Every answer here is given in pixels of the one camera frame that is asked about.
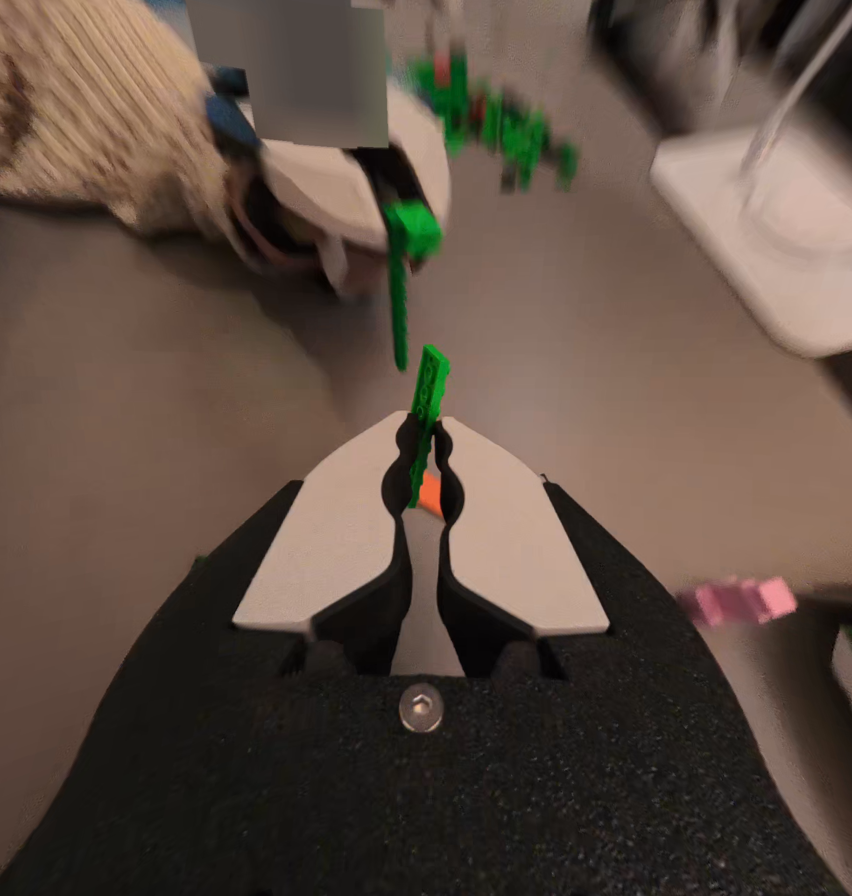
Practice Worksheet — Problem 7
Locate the white book stand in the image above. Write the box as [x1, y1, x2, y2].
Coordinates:
[648, 0, 852, 359]

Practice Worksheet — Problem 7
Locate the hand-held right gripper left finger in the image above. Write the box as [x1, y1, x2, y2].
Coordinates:
[232, 412, 416, 676]

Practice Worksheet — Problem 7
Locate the pink lego pig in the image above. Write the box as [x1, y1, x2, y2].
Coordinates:
[676, 574, 799, 629]

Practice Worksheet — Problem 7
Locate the green lego plate assembly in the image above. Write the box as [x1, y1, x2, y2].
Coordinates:
[381, 199, 446, 375]

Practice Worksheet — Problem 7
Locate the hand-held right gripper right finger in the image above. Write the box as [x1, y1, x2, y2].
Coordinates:
[434, 416, 610, 679]

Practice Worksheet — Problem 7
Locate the person's left forearm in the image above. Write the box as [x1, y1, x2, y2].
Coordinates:
[0, 0, 259, 261]

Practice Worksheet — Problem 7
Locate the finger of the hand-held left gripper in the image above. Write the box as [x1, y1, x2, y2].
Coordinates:
[385, 83, 453, 226]
[260, 139, 393, 254]

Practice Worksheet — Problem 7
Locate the person's left hand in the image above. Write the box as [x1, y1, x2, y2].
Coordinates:
[224, 167, 329, 275]

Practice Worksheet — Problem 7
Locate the pile of lego pieces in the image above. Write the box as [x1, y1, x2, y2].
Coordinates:
[403, 50, 582, 196]

